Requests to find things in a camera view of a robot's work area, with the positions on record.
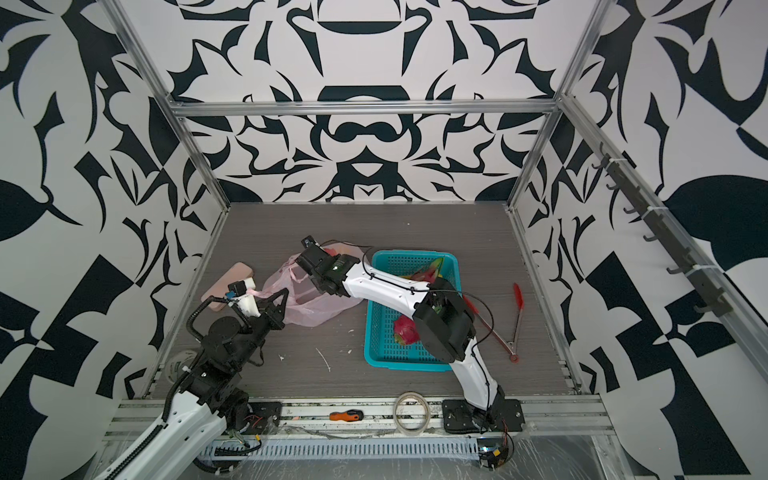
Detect pink plastic bag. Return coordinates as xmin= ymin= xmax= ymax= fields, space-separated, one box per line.
xmin=254 ymin=254 xmax=362 ymax=328

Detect teal plastic basket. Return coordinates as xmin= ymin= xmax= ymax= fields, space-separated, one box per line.
xmin=364 ymin=250 xmax=461 ymax=372

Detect red dragon fruit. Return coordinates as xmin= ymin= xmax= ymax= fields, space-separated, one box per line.
xmin=408 ymin=257 xmax=444 ymax=283
xmin=393 ymin=315 xmax=420 ymax=346

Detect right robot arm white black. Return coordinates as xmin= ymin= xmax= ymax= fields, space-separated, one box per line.
xmin=297 ymin=236 xmax=505 ymax=433

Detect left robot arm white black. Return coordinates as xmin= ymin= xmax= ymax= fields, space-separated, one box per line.
xmin=97 ymin=281 xmax=289 ymax=479

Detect tape roll left side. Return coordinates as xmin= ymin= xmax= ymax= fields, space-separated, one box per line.
xmin=163 ymin=350 xmax=197 ymax=384

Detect pink case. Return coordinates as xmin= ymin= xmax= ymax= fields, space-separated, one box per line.
xmin=200 ymin=262 xmax=253 ymax=301

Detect clear tape roll front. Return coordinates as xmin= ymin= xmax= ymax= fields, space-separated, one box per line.
xmin=392 ymin=392 xmax=432 ymax=437

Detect red kitchen tongs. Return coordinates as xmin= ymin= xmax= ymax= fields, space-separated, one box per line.
xmin=465 ymin=283 xmax=525 ymax=364

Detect green circuit board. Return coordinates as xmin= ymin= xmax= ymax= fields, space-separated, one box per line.
xmin=477 ymin=436 xmax=515 ymax=470

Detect black hook rack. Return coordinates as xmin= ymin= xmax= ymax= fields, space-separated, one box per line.
xmin=596 ymin=151 xmax=733 ymax=317

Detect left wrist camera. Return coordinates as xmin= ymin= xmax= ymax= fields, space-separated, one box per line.
xmin=226 ymin=277 xmax=260 ymax=319

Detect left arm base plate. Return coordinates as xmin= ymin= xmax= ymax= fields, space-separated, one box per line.
xmin=234 ymin=401 xmax=283 ymax=435

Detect orange handled screwdriver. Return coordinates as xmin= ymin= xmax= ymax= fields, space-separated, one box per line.
xmin=329 ymin=409 xmax=364 ymax=423

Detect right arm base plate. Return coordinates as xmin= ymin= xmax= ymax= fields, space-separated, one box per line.
xmin=441 ymin=396 xmax=526 ymax=434

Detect white cable duct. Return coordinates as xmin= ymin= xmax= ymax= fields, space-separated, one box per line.
xmin=200 ymin=437 xmax=480 ymax=461

